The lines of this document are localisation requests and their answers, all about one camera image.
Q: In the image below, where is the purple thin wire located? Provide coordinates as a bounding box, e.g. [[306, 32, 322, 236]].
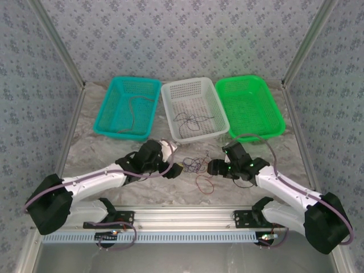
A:
[[181, 156, 207, 174]]

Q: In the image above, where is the beige thin wire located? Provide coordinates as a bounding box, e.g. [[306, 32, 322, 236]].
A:
[[183, 158, 207, 174]]

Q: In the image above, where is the red thin wire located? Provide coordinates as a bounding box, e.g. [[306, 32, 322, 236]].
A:
[[195, 173, 216, 195]]

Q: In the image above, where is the grey thin wire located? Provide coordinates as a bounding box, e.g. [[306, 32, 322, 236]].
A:
[[117, 96, 156, 134]]

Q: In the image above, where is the dark thin wire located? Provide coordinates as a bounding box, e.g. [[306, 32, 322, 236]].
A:
[[173, 113, 216, 135]]

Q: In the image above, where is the marble pattern table cover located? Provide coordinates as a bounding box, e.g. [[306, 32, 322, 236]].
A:
[[45, 80, 324, 209]]

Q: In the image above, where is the green plastic basket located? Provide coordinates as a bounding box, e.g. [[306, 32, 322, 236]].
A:
[[214, 75, 287, 143]]

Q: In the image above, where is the teal plastic basket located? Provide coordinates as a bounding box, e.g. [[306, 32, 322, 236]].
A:
[[93, 76, 162, 143]]

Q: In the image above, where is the white plastic basket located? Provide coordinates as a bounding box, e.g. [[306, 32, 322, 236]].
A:
[[160, 76, 230, 144]]

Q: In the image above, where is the grey metal sheet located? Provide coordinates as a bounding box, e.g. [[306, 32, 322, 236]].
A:
[[30, 241, 341, 273]]

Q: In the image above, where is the black controller board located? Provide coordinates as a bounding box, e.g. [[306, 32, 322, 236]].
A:
[[94, 231, 120, 242], [257, 233, 279, 246]]

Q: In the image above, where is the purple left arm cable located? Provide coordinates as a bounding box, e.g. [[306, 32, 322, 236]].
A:
[[23, 139, 177, 251]]

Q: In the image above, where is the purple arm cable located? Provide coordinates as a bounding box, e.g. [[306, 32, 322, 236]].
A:
[[227, 134, 355, 251], [23, 139, 177, 251]]

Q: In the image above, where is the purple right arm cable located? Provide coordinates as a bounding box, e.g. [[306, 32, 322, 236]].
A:
[[227, 134, 355, 251]]

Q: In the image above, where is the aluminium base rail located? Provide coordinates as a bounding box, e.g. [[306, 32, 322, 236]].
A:
[[31, 205, 307, 231]]

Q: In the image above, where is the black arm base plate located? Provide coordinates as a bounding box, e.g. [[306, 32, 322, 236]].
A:
[[233, 209, 287, 229], [82, 209, 135, 229]]

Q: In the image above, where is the aluminium table side rail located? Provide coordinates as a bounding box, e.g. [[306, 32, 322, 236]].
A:
[[281, 82, 325, 206], [44, 84, 87, 210]]

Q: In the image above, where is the white slotted cable duct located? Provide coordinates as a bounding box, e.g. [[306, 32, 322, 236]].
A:
[[42, 230, 275, 244]]

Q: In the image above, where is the aluminium upright frame post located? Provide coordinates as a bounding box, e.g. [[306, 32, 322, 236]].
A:
[[280, 0, 340, 88], [28, 0, 86, 89]]

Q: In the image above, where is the aluminium frame leg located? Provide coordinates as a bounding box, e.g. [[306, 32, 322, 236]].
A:
[[326, 250, 355, 273], [14, 230, 44, 273]]

